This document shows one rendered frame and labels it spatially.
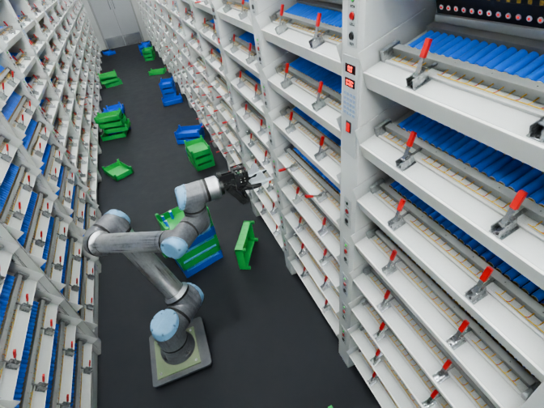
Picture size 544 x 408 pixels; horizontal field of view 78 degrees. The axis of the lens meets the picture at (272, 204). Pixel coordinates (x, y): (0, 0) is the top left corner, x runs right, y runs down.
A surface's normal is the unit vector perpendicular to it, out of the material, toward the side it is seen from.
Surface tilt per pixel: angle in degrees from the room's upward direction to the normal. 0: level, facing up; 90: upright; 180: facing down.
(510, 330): 19
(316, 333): 0
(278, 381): 0
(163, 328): 5
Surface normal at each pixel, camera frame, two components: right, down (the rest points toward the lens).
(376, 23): 0.38, 0.54
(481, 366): -0.41, -0.63
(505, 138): -0.83, 0.56
